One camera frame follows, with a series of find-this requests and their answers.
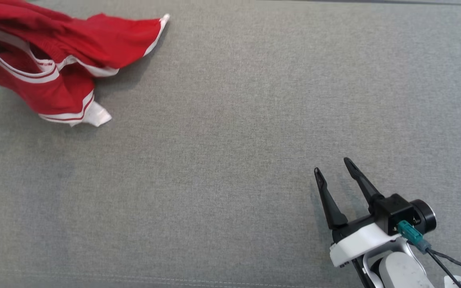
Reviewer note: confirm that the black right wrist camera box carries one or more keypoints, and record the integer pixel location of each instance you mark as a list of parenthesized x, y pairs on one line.
[(392, 210)]

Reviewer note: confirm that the red shorts white band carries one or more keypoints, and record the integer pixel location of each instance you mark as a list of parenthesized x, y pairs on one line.
[(106, 40)]

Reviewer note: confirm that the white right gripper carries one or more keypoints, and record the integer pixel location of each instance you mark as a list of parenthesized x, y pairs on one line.
[(358, 242)]

